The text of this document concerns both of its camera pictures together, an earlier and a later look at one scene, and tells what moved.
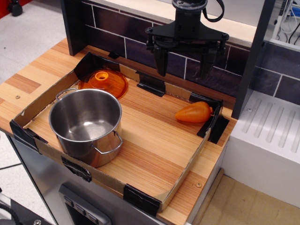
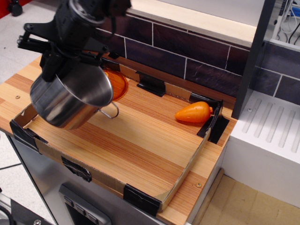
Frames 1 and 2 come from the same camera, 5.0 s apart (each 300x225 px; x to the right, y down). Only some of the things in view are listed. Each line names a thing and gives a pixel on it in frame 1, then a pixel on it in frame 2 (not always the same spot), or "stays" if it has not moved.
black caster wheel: [15, 8] stays
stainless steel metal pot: [87, 124] -> [80, 90]
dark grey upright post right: [263, 18] stays
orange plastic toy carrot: [197, 112] stays
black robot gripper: [187, 29] -> [69, 33]
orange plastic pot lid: [108, 79] stays
